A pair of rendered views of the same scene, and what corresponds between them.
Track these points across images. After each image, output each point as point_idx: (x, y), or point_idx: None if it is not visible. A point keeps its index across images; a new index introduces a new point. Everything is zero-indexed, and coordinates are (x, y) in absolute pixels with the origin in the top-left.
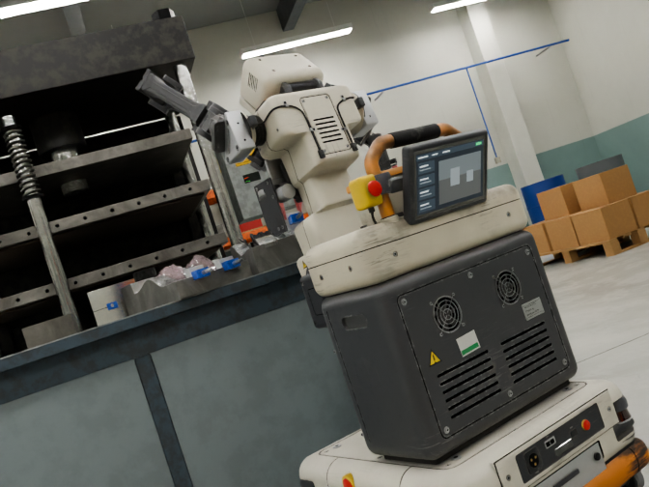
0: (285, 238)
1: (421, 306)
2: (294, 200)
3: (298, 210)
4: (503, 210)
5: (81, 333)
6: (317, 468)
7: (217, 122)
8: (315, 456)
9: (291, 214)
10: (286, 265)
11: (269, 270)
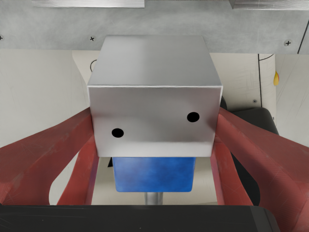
0: (88, 6)
1: None
2: (279, 168)
3: (222, 138)
4: None
5: None
6: (85, 80)
7: None
8: (86, 68)
9: (121, 190)
10: (76, 49)
11: (18, 49)
